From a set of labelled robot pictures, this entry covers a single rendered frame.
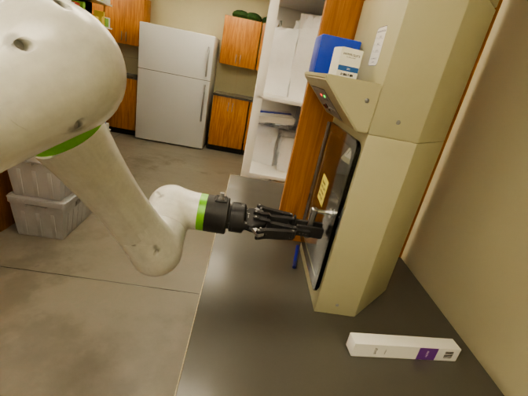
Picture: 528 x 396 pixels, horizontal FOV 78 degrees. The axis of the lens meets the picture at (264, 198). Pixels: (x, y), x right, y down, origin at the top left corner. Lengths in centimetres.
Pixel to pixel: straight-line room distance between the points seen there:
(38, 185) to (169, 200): 211
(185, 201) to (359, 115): 43
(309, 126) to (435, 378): 74
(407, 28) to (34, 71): 61
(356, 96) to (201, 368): 62
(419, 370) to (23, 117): 85
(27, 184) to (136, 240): 226
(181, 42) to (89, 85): 536
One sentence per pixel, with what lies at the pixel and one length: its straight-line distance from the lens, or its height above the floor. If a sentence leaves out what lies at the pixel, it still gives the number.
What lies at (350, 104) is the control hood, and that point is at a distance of 71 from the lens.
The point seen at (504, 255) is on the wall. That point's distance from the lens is 102.
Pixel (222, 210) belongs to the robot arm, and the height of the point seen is 117.
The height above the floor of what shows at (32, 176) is 50.
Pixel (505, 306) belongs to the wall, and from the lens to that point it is 101.
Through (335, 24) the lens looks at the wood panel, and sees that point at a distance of 108.
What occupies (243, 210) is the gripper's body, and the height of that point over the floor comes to 118.
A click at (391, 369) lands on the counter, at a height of 94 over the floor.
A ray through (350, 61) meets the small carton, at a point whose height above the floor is 154.
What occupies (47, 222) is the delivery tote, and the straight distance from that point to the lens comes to 294.
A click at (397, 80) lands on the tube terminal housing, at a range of 73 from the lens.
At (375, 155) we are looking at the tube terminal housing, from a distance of 74.
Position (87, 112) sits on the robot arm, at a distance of 35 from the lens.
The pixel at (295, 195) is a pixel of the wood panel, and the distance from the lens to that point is 113.
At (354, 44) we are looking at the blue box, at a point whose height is 159.
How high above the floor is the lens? 150
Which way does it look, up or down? 21 degrees down
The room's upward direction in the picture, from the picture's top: 11 degrees clockwise
